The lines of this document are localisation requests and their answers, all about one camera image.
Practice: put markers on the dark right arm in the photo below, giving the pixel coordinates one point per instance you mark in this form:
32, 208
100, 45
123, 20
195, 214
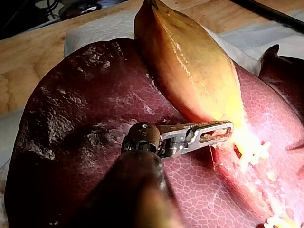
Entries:
273, 13

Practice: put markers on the left arm instrument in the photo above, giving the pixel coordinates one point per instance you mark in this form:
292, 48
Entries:
145, 137

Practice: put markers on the gallbladder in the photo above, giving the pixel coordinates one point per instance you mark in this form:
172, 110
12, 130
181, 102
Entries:
190, 59

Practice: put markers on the left arm instrument jaw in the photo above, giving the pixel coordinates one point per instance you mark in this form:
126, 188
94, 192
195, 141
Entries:
193, 140
209, 124

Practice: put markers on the pale fatty tissue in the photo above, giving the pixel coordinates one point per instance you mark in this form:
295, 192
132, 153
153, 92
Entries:
249, 183

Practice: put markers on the white cloth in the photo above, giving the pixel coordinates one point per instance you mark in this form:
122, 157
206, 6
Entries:
95, 31

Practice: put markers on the dark left arm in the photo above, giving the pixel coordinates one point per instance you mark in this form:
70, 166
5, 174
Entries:
128, 190

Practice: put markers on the dark red liver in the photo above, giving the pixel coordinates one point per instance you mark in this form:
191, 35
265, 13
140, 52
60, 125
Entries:
95, 99

